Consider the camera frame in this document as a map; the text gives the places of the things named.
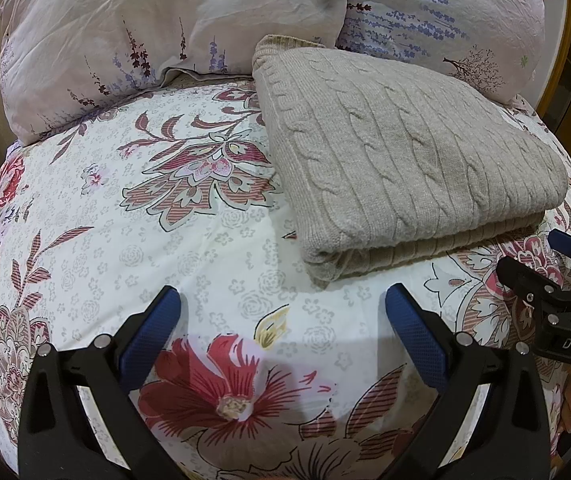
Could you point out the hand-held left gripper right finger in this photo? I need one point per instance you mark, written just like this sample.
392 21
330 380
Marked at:
418 340

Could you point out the floral bed sheet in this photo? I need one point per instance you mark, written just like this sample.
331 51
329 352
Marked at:
140 210

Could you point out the white purple floral pillow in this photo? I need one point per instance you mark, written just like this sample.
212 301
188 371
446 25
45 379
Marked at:
430 15

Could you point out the pink floral pillow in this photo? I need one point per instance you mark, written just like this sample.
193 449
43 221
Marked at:
140 25

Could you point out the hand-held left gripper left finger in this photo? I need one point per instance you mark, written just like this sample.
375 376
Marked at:
149 342

